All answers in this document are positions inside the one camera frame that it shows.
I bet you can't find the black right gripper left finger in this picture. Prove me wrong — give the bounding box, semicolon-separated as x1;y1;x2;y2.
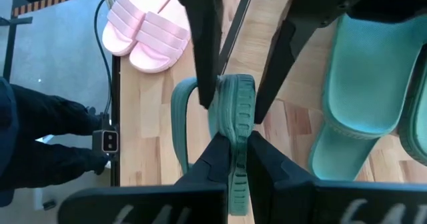
57;132;234;224

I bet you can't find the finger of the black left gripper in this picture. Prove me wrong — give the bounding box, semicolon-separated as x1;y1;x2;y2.
128;0;223;109
254;0;427;125

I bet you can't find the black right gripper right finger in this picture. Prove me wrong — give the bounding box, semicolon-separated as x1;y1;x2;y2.
246;130;427;224

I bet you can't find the pink rubber slide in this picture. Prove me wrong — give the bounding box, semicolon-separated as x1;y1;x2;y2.
101;0;174;57
129;0;191;74

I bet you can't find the person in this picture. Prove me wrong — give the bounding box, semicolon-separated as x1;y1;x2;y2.
0;76;111;207

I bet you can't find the black floor stand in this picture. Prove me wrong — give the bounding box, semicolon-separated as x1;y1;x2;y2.
0;16;33;82

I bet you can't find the small grey depth camera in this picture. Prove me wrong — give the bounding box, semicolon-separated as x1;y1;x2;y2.
92;129;120;154

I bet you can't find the black camera cable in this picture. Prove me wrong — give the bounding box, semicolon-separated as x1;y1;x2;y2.
93;0;113;131

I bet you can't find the black metal table frame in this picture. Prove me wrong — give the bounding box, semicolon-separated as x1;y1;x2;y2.
111;0;121;187

